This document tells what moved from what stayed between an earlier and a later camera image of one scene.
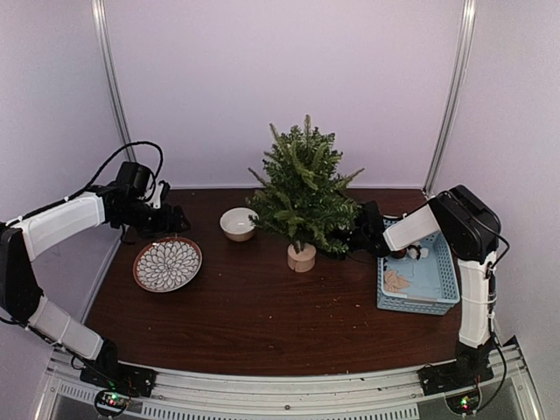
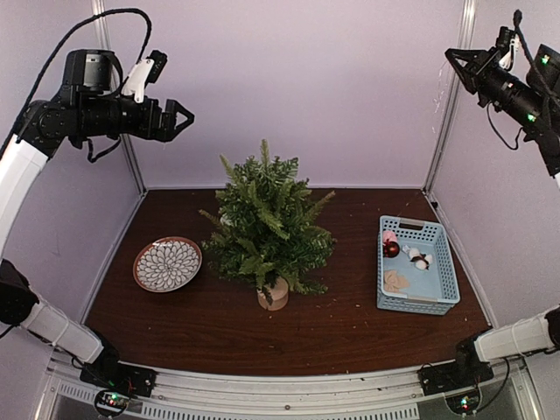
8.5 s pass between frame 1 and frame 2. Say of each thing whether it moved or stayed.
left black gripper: moved
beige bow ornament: stayed
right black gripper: moved
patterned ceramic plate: stayed
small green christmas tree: moved
